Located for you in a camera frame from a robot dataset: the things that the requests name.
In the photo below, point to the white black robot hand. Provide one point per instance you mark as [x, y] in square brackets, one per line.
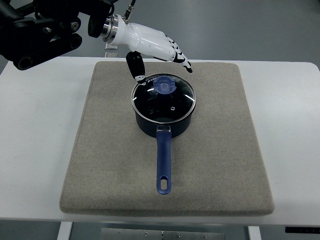
[143, 40]

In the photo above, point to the glass pot lid blue knob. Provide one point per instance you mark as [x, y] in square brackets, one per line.
[163, 98]

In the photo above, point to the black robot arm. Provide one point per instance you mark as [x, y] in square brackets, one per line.
[45, 29]

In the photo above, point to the lower metal floor plate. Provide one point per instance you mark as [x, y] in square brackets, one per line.
[109, 54]

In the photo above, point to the dark blue saucepan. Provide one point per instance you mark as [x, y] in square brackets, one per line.
[163, 130]

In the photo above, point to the grey felt mat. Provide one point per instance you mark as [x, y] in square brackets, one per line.
[214, 168]

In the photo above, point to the white left table leg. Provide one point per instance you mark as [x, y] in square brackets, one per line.
[65, 229]

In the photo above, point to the white table leg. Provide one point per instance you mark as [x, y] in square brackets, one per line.
[65, 229]
[254, 233]

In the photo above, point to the white right table leg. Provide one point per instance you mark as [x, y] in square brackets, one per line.
[254, 233]

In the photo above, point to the black table control panel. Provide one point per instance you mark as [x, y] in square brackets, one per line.
[302, 230]

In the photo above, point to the metal table base plate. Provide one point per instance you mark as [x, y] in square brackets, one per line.
[144, 234]

